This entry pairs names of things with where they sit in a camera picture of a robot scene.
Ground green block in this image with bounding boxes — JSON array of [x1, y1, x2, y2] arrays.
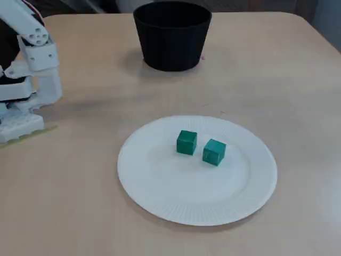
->
[[202, 138, 227, 167], [176, 130, 198, 156]]

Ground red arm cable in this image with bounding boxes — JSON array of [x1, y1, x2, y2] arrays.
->
[[22, 0, 45, 21]]

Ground white paper plate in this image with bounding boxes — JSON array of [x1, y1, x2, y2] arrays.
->
[[117, 115, 278, 227]]

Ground black pot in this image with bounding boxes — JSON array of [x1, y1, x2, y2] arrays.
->
[[133, 2, 213, 72]]

